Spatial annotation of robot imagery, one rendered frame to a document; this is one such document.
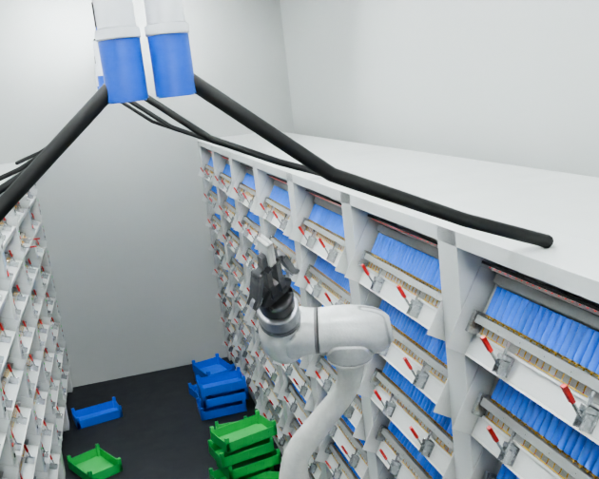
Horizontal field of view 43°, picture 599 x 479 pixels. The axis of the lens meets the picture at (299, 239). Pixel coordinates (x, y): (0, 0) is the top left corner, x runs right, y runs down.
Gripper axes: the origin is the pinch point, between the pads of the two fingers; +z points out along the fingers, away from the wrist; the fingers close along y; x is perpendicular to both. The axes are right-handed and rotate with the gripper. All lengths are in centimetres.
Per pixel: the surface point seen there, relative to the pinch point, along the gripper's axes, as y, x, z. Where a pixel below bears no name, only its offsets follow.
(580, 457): 14, 63, -18
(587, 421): 13, 61, -4
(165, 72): -3.6, -11.3, 40.3
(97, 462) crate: -47, -147, -318
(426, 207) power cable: 19.1, 21.4, 13.0
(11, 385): -52, -133, -177
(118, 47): -7.2, -16.4, 44.5
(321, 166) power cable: 8.4, 7.9, 22.8
